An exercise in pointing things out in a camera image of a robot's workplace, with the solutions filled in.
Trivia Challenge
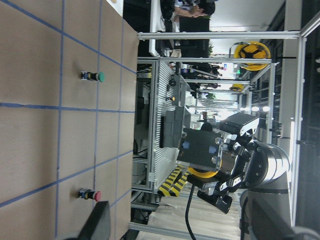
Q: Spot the green push button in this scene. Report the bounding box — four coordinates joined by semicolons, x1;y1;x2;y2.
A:
80;71;105;83

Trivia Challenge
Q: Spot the yellow push button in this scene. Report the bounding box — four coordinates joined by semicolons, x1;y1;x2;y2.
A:
177;128;225;178

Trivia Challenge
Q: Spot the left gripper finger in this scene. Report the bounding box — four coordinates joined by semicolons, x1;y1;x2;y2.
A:
64;201;111;240

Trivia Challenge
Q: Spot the yellow hard hat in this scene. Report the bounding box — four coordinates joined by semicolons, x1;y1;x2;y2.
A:
234;41;272;71

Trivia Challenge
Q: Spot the red push button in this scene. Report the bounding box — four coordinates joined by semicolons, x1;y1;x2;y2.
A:
78;188;102;202

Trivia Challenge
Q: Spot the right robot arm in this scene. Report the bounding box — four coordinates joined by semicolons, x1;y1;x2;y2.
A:
187;112;320;240

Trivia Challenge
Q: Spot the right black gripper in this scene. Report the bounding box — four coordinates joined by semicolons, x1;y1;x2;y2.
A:
196;112;291;215

